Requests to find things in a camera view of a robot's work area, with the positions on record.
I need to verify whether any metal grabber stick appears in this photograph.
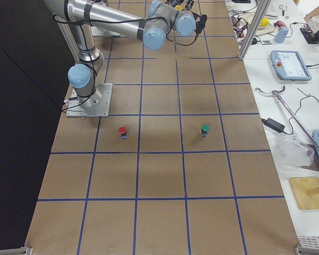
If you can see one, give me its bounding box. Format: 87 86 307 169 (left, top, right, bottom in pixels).
255 86 319 152

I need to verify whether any clear plastic bag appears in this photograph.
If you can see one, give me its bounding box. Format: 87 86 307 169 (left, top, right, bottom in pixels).
268 133 317 173

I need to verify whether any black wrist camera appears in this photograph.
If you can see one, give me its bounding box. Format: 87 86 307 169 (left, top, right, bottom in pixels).
195 14 207 35

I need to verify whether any light blue cup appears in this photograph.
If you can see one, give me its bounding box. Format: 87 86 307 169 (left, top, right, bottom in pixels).
273 27 289 44

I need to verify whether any black power adapter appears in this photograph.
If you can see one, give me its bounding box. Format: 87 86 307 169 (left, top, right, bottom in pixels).
262 118 285 133

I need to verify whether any aluminium frame post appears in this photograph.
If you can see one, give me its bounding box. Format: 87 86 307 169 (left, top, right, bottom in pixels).
238 0 271 60

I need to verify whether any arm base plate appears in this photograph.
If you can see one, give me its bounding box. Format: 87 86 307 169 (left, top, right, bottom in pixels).
66 83 113 117

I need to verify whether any green push button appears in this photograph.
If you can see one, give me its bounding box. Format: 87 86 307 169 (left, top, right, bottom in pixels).
201 124 210 137

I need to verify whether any red push button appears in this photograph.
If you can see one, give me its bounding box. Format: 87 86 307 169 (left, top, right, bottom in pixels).
118 126 128 139

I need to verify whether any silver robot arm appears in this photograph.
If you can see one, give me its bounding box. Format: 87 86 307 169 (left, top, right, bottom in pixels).
45 1 205 117

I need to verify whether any yellow ball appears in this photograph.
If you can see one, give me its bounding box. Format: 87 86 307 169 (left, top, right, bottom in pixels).
259 18 270 28

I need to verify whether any wooden cutting board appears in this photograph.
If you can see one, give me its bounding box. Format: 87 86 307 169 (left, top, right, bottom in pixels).
289 177 319 210

